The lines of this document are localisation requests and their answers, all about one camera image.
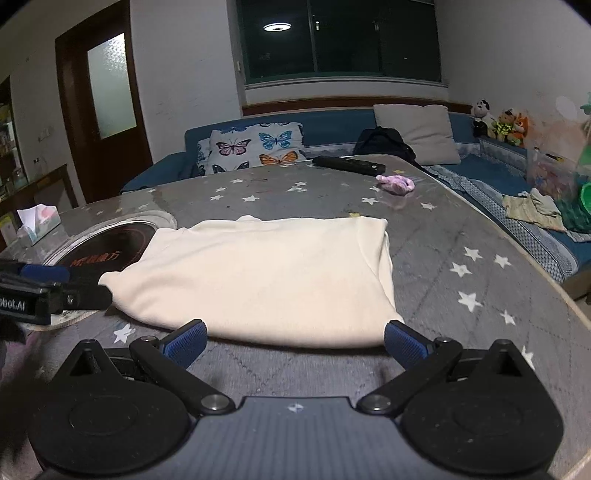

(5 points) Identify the wooden shelf cabinet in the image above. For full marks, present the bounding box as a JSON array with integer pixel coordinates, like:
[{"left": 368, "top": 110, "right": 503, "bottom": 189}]
[{"left": 0, "top": 75, "right": 86, "bottom": 252}]

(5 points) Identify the dark window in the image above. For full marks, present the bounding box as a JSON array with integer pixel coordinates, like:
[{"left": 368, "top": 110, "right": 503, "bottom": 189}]
[{"left": 235, "top": 0, "right": 450, "bottom": 90}]

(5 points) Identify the green patterned cloth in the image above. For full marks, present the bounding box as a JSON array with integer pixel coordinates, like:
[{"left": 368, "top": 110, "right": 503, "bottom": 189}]
[{"left": 554, "top": 196, "right": 591, "bottom": 234}]

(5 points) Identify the blue sofa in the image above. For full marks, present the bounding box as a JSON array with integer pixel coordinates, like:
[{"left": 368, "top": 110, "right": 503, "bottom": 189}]
[{"left": 120, "top": 107, "right": 591, "bottom": 285}]

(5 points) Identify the brown wooden door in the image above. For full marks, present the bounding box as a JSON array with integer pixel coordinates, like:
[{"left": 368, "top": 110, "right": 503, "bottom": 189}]
[{"left": 55, "top": 0, "right": 153, "bottom": 206}]

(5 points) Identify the orange fox plush toy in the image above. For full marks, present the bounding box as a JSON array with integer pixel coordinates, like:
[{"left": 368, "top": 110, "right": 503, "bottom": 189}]
[{"left": 510, "top": 112, "right": 531, "bottom": 147}]

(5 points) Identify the pink crumpled cloth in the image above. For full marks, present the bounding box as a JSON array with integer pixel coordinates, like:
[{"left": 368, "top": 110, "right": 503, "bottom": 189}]
[{"left": 375, "top": 174, "right": 415, "bottom": 196}]

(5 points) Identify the yellow-vested bear plush toy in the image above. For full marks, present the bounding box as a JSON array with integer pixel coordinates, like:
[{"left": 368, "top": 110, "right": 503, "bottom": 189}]
[{"left": 490, "top": 108, "right": 519, "bottom": 144}]

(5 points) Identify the cream garment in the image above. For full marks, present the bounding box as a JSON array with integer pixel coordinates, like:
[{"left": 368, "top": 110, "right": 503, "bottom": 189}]
[{"left": 98, "top": 215, "right": 406, "bottom": 349}]

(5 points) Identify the butterfly print pillow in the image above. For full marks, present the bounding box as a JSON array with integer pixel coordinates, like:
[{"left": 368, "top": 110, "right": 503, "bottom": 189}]
[{"left": 197, "top": 122, "right": 307, "bottom": 176}]

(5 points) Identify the round black induction cooktop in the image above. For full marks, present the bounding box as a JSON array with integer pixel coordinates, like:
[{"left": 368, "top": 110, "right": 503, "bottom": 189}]
[{"left": 41, "top": 210, "right": 178, "bottom": 328}]

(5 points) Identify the grey pillow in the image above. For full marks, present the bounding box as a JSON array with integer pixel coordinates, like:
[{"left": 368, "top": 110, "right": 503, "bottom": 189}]
[{"left": 373, "top": 104, "right": 461, "bottom": 165}]

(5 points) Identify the panda plush toy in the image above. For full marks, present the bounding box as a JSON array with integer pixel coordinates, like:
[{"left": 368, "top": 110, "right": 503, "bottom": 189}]
[{"left": 471, "top": 98, "right": 496, "bottom": 137}]

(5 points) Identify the beige crumpled cloth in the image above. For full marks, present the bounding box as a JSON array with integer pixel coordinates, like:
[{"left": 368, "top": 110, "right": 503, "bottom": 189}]
[{"left": 502, "top": 188, "right": 568, "bottom": 233}]

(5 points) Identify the clear plastic toy box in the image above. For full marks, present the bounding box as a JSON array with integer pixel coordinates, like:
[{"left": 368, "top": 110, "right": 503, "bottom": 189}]
[{"left": 526, "top": 147, "right": 578, "bottom": 200}]

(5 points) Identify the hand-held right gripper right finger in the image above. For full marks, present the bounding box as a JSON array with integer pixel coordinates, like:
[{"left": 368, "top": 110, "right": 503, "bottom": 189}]
[{"left": 356, "top": 320, "right": 536, "bottom": 415}]

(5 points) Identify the tissue box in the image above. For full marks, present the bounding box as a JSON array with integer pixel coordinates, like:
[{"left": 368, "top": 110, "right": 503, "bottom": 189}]
[{"left": 17, "top": 203, "right": 61, "bottom": 245}]

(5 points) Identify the black backpack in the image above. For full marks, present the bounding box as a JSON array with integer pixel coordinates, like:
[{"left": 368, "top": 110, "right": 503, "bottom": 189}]
[{"left": 353, "top": 126, "right": 416, "bottom": 162}]

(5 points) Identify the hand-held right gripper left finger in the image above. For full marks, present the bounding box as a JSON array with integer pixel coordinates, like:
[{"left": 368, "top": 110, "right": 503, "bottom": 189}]
[{"left": 66, "top": 319, "right": 236, "bottom": 415}]

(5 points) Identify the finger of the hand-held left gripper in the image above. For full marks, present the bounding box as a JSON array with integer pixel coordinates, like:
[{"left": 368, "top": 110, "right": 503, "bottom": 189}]
[
  {"left": 0, "top": 260, "right": 71, "bottom": 283},
  {"left": 54, "top": 285, "right": 113, "bottom": 313}
]

